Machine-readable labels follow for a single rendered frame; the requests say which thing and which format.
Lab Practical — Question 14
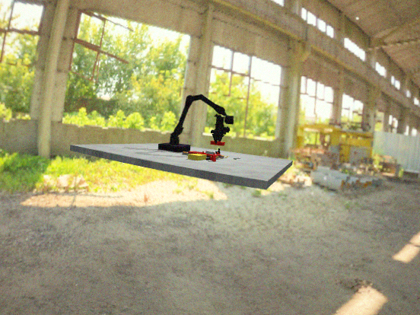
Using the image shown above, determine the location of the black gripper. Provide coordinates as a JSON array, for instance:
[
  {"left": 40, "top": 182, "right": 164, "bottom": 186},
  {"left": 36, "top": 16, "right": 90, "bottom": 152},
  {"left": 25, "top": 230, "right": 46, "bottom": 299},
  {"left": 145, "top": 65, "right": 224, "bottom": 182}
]
[{"left": 211, "top": 122, "right": 226, "bottom": 144}]

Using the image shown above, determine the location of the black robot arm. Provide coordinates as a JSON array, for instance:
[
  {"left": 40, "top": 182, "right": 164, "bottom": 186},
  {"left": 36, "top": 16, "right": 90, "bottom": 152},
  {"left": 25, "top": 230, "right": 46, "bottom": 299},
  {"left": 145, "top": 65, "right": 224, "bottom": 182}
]
[{"left": 169, "top": 94, "right": 234, "bottom": 145}]

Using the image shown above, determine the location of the yellow rectangular block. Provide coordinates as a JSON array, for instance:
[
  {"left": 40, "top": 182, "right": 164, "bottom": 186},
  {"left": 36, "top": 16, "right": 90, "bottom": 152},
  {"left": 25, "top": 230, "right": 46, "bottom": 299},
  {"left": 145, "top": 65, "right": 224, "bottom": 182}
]
[{"left": 188, "top": 154, "right": 207, "bottom": 161}]

